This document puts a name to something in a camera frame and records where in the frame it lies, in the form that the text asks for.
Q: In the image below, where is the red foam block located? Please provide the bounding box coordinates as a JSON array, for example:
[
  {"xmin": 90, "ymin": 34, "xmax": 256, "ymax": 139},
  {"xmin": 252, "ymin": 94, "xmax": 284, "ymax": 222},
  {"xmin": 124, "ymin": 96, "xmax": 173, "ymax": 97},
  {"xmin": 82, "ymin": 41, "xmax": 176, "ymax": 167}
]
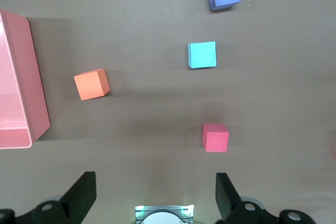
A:
[{"xmin": 202, "ymin": 123, "xmax": 229, "ymax": 153}]

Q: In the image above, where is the pink plastic bin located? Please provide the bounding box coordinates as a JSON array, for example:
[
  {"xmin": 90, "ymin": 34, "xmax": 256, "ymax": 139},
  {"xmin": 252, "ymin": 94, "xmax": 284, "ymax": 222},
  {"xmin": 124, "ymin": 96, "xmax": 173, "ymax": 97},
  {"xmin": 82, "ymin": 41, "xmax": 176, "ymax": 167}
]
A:
[{"xmin": 0, "ymin": 8, "xmax": 51, "ymax": 150}]

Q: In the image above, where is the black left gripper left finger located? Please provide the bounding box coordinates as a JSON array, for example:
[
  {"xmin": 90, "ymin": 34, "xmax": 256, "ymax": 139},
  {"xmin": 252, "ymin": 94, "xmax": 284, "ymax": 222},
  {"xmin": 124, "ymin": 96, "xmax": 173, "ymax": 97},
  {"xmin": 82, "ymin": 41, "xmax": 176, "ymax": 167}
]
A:
[{"xmin": 0, "ymin": 170, "xmax": 97, "ymax": 224}]

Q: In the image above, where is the orange foam block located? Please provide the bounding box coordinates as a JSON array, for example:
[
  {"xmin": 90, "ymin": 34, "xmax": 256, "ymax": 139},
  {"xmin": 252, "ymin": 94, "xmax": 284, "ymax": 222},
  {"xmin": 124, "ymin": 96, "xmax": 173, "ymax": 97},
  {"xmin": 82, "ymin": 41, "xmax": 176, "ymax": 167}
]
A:
[{"xmin": 73, "ymin": 68, "xmax": 110, "ymax": 101}]

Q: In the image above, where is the cyan foam block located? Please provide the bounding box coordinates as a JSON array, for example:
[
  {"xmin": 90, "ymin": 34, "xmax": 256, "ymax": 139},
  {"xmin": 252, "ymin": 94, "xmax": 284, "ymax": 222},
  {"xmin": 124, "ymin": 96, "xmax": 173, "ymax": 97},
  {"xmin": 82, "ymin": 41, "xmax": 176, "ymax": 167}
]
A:
[{"xmin": 187, "ymin": 41, "xmax": 218, "ymax": 69}]

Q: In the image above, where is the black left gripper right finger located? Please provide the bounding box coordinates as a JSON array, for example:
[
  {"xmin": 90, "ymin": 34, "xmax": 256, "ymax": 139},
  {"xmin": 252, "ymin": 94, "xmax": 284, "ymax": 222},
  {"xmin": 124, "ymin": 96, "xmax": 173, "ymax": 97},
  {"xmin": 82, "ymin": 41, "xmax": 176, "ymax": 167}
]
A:
[{"xmin": 215, "ymin": 173, "xmax": 316, "ymax": 224}]

